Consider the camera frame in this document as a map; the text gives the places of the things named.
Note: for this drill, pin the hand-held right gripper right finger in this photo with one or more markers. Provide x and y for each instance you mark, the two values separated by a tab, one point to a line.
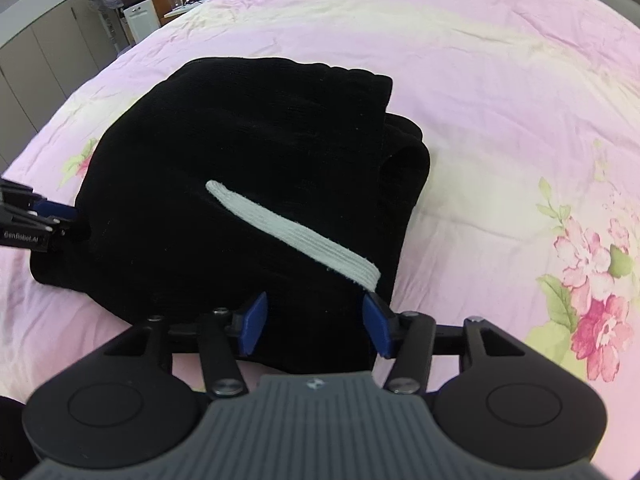
377	328

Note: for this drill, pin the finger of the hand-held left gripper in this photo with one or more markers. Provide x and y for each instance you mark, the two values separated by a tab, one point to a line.
54	209

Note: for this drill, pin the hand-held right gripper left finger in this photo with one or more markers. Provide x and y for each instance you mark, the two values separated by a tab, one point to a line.
253	325

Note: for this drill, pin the black pants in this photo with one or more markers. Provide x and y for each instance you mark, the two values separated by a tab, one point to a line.
240	200

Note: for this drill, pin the beige wardrobe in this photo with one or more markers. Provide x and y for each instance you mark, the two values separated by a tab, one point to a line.
47	55

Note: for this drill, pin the small white cabinet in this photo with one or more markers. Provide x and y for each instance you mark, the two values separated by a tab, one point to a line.
141	21

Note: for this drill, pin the pink floral bed sheet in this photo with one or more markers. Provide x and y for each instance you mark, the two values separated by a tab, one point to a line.
500	110

